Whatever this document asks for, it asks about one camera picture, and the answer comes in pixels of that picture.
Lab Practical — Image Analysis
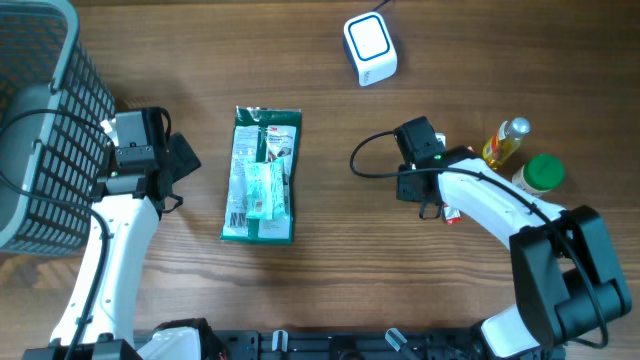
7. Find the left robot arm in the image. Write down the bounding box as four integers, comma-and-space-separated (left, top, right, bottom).
24, 107, 207, 359

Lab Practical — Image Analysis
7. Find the grey plastic mesh basket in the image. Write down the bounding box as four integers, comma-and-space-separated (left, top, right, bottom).
1, 1, 115, 255

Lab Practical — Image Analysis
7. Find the green 3M product package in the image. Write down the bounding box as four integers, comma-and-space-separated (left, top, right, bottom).
220, 107, 302, 245

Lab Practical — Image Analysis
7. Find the white barcode scanner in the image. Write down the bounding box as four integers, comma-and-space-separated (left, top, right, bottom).
343, 11, 398, 87

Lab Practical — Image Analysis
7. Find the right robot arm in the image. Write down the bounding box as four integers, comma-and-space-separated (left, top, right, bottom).
392, 117, 632, 358

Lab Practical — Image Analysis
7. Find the green lid white jar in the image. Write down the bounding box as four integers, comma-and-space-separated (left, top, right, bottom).
511, 154, 565, 197

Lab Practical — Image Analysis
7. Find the teal mint candy packet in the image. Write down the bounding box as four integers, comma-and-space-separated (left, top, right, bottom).
244, 158, 290, 220

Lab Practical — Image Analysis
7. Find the yellow liquid bottle silver cap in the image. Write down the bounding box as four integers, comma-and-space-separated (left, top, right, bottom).
481, 117, 530, 170

